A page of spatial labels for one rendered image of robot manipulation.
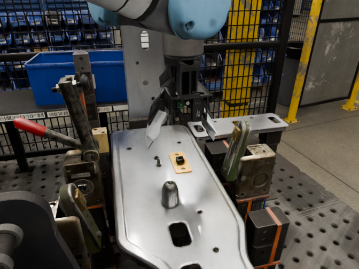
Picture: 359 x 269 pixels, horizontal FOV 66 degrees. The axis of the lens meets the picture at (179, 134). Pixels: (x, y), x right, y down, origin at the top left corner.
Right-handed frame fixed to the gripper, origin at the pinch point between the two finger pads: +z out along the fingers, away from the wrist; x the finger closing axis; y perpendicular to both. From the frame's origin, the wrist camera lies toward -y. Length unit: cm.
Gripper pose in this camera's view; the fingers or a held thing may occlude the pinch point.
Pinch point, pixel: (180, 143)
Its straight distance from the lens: 62.2
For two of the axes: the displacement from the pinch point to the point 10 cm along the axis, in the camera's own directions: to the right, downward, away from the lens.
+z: 0.0, 8.8, 4.8
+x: 9.7, -1.1, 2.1
